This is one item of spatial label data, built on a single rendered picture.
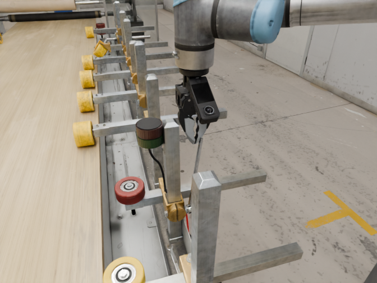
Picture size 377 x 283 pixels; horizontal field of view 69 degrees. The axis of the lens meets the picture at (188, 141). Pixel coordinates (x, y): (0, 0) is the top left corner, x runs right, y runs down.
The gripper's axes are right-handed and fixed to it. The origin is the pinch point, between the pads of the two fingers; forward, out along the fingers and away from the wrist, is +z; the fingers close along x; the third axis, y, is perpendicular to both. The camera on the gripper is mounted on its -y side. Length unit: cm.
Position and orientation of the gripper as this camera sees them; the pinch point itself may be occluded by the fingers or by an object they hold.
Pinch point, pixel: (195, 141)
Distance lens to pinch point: 74.6
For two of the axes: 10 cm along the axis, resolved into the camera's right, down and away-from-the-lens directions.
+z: 0.0, 8.3, 5.6
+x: -9.6, 1.5, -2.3
